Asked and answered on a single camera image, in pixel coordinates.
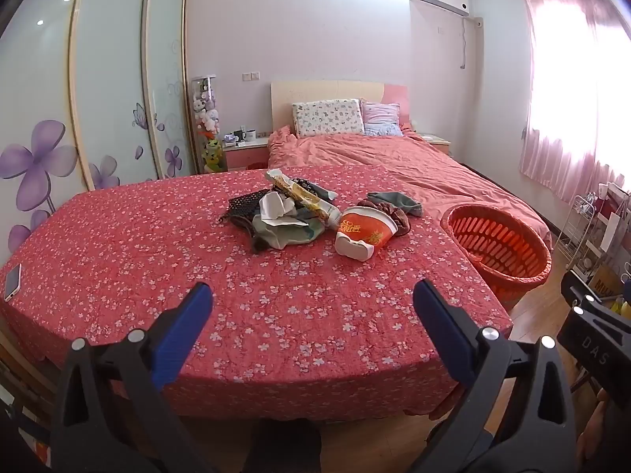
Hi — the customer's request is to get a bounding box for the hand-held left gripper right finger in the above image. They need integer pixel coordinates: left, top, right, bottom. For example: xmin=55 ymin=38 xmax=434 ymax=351
xmin=413 ymin=278 xmax=577 ymax=473

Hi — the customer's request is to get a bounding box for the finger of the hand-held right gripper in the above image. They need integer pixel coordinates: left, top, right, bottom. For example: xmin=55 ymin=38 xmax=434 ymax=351
xmin=560 ymin=268 xmax=631 ymax=328

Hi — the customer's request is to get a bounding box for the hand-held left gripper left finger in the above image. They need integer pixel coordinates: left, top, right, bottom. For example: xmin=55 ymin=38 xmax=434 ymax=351
xmin=49 ymin=282 xmax=215 ymax=473

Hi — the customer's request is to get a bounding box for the orange plastic basket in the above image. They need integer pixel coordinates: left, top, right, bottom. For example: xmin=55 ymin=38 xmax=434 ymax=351
xmin=440 ymin=203 xmax=553 ymax=309

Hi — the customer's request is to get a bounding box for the brown scrunchie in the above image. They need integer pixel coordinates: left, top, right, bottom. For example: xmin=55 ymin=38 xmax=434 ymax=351
xmin=356 ymin=197 xmax=411 ymax=238

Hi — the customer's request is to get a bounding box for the orange white noodle bowl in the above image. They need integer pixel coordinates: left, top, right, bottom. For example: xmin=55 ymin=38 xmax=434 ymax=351
xmin=334 ymin=206 xmax=399 ymax=260

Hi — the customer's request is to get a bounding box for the grey green sock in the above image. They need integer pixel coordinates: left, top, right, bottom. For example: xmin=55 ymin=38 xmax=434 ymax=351
xmin=367 ymin=191 xmax=425 ymax=218
xmin=249 ymin=209 xmax=327 ymax=253

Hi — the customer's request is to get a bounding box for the black mesh pouch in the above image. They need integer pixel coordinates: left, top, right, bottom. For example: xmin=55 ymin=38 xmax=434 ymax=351
xmin=218 ymin=190 xmax=274 ymax=225

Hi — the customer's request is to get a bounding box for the white paper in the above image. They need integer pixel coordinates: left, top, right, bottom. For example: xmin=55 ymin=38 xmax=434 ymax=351
xmin=259 ymin=192 xmax=309 ymax=227

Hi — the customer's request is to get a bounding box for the white yellow snack packet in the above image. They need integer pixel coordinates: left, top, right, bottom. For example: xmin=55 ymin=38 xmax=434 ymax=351
xmin=265 ymin=169 xmax=329 ymax=222

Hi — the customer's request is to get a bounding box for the person's right hand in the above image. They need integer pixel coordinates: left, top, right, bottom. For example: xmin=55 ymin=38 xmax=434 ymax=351
xmin=577 ymin=387 xmax=614 ymax=461

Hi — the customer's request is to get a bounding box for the brown cardboard box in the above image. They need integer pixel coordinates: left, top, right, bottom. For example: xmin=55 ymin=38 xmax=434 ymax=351
xmin=592 ymin=263 xmax=624 ymax=297

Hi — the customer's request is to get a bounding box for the red floral tablecloth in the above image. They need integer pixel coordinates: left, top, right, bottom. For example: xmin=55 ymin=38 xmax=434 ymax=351
xmin=0 ymin=164 xmax=513 ymax=422

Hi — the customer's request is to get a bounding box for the wooden chair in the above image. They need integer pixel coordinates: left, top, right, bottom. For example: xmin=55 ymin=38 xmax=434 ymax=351
xmin=0 ymin=315 xmax=55 ymax=454

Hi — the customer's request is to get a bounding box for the green plush toy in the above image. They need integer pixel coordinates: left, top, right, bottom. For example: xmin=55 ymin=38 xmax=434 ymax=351
xmin=201 ymin=137 xmax=222 ymax=174

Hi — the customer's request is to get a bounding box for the white smartphone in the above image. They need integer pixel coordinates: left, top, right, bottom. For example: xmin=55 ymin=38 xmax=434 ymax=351
xmin=4 ymin=263 xmax=23 ymax=302

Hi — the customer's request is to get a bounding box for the pink duvet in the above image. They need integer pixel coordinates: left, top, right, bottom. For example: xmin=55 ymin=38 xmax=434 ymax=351
xmin=267 ymin=125 xmax=553 ymax=252

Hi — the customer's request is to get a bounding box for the pink curtain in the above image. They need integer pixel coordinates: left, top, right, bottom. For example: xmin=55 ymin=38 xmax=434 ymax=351
xmin=513 ymin=0 xmax=631 ymax=205

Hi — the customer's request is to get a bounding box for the pink white nightstand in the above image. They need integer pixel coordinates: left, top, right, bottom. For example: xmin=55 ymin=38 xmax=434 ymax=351
xmin=222 ymin=138 xmax=271 ymax=172
xmin=419 ymin=133 xmax=452 ymax=158

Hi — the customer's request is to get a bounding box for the pink striped pillow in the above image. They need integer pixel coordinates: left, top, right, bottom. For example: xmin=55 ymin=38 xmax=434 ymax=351
xmin=361 ymin=100 xmax=405 ymax=137

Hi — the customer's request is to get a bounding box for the clear cylinder of plush toys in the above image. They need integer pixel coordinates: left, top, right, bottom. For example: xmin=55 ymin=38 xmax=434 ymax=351
xmin=191 ymin=75 xmax=221 ymax=135

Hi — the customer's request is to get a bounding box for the floral print pillow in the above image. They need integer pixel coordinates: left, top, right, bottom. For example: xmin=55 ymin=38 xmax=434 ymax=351
xmin=292 ymin=99 xmax=366 ymax=138

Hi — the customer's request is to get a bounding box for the floral sliding door wardrobe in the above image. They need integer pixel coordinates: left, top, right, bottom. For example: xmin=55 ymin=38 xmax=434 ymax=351
xmin=0 ymin=0 xmax=198 ymax=267

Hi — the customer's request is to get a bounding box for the beige pink headboard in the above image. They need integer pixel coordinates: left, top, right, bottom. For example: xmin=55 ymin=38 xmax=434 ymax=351
xmin=270 ymin=80 xmax=410 ymax=134

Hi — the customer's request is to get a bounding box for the air conditioner pipe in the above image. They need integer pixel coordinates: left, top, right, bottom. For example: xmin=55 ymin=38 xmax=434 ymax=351
xmin=458 ymin=15 xmax=484 ymax=70

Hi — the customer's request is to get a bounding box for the white wire rack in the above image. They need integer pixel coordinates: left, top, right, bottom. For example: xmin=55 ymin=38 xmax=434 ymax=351
xmin=559 ymin=194 xmax=607 ymax=277

